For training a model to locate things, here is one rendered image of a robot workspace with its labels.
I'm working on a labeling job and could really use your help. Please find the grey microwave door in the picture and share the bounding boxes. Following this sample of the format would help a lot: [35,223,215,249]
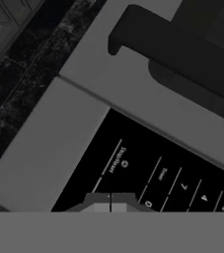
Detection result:
[57,0,224,178]

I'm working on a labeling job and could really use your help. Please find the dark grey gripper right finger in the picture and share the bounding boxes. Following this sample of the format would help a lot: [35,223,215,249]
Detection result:
[111,192,158,213]

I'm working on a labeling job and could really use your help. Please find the black microwave door handle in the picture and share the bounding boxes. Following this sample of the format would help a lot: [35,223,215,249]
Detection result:
[107,3,224,107]

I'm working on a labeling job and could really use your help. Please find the grey microwave oven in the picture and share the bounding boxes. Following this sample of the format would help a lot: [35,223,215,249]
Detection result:
[0,76,224,213]

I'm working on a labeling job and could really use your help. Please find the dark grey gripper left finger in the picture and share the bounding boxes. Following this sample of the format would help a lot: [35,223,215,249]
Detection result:
[64,192,112,213]

